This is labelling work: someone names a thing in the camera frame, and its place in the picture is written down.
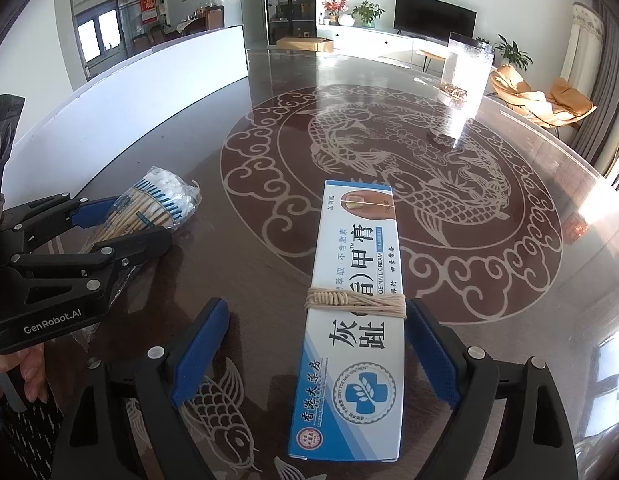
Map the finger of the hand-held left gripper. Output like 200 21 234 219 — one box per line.
0 191 115 261
10 227 173 311

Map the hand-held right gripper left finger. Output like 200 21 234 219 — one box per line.
52 297 230 480

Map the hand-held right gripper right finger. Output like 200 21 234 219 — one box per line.
406 297 580 480

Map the cotton swab packet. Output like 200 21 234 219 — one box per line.
70 167 201 356

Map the blue white ointment box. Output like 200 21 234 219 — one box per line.
288 180 409 461

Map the person's left hand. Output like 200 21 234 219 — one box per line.
0 347 48 411

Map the black dotted clothing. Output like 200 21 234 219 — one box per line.
0 395 65 480

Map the white board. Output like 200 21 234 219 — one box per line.
0 26 248 201

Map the glass sliding door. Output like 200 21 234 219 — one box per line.
74 0 165 68

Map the cardboard box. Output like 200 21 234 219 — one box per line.
276 36 334 54

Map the orange lounge chair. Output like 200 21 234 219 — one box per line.
489 65 597 128

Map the clear plastic jar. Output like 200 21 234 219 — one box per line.
439 31 495 107

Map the dark glass display cabinet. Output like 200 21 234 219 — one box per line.
264 0 317 46

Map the wooden bench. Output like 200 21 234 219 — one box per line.
417 49 450 76

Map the grey curtain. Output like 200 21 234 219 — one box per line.
574 25 619 171

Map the leafy floor plant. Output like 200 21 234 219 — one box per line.
477 35 533 71

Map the white television console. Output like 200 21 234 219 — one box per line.
317 25 450 66

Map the green potted plant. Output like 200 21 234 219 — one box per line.
352 1 385 28

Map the black television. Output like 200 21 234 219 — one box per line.
394 0 477 43

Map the white curtain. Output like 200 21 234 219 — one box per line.
559 2 607 91

